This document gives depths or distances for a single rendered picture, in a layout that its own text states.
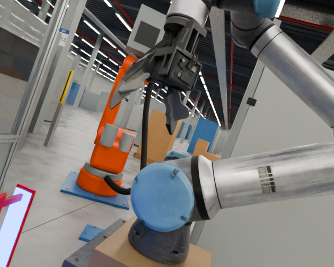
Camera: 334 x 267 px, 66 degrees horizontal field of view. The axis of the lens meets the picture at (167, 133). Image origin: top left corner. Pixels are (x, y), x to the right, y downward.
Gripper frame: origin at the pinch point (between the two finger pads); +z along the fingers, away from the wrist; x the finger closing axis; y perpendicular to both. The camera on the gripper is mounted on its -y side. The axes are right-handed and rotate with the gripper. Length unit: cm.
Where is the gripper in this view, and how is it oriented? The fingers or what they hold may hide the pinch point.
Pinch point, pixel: (140, 123)
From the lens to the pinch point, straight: 50.3
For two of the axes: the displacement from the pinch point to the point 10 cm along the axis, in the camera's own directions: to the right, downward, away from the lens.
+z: -3.4, 9.4, -0.7
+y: 6.1, 1.7, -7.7
